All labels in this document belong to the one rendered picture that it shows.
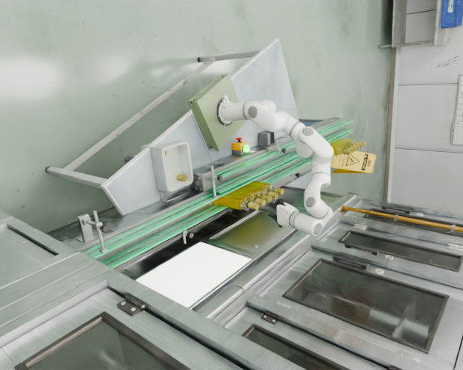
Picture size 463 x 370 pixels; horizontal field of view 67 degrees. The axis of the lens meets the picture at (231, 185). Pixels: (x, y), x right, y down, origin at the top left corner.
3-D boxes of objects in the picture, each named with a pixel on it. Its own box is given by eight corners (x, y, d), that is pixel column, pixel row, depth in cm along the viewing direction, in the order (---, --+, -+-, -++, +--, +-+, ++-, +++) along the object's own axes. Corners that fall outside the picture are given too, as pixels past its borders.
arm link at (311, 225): (327, 201, 145) (337, 211, 151) (308, 195, 153) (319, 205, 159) (309, 233, 143) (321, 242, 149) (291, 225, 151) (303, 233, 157)
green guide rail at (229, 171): (207, 178, 184) (219, 180, 179) (207, 176, 184) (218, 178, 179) (344, 121, 309) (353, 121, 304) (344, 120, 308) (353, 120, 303)
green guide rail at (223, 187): (209, 191, 187) (220, 193, 182) (209, 189, 186) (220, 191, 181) (344, 129, 311) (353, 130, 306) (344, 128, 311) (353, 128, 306)
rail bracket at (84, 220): (76, 243, 144) (106, 258, 130) (66, 205, 139) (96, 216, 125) (87, 238, 147) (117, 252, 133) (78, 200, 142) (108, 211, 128)
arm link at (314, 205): (317, 183, 164) (316, 225, 153) (302, 169, 156) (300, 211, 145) (334, 179, 159) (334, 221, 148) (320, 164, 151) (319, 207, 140)
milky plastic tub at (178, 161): (157, 190, 177) (168, 193, 171) (150, 147, 169) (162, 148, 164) (183, 180, 189) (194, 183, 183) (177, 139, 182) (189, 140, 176)
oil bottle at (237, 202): (212, 203, 191) (243, 211, 177) (211, 194, 189) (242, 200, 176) (219, 200, 195) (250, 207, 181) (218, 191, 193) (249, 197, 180)
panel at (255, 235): (127, 288, 143) (184, 321, 122) (126, 283, 142) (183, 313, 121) (256, 211, 207) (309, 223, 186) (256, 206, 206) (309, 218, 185)
